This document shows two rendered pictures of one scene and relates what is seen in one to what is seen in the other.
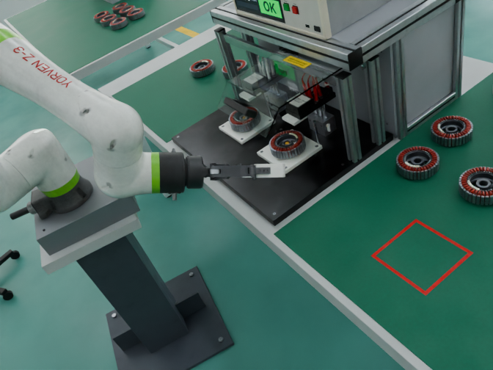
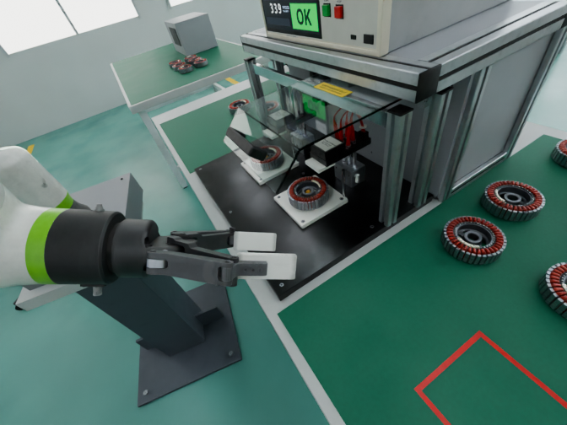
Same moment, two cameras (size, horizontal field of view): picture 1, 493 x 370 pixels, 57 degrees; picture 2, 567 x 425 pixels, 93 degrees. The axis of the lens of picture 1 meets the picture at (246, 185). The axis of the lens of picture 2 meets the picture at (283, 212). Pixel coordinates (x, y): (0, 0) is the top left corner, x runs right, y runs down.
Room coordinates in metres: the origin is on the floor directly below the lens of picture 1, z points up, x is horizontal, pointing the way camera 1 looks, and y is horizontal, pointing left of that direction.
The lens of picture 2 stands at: (0.59, -0.10, 1.28)
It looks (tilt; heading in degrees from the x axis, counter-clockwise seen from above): 43 degrees down; 1
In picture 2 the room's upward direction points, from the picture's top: 15 degrees counter-clockwise
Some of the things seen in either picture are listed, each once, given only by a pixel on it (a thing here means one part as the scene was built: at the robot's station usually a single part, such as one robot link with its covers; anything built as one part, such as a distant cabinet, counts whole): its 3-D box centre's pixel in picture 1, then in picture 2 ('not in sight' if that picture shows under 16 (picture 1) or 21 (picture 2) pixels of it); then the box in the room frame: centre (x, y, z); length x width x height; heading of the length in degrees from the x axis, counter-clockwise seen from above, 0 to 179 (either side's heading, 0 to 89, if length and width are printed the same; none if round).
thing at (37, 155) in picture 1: (42, 164); (16, 188); (1.24, 0.56, 0.98); 0.16 x 0.13 x 0.19; 130
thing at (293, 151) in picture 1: (287, 144); (308, 192); (1.15, -0.16, 0.80); 0.11 x 0.11 x 0.04
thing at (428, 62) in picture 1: (428, 70); (492, 121); (1.11, -0.61, 0.91); 0.28 x 0.03 x 0.32; 112
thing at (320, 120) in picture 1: (321, 122); (349, 170); (1.21, -0.30, 0.80); 0.08 x 0.05 x 0.06; 22
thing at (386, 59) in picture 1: (316, 63); (349, 104); (1.36, -0.35, 0.92); 0.66 x 0.01 x 0.30; 22
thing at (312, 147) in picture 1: (288, 150); (309, 199); (1.15, -0.16, 0.78); 0.15 x 0.15 x 0.01; 22
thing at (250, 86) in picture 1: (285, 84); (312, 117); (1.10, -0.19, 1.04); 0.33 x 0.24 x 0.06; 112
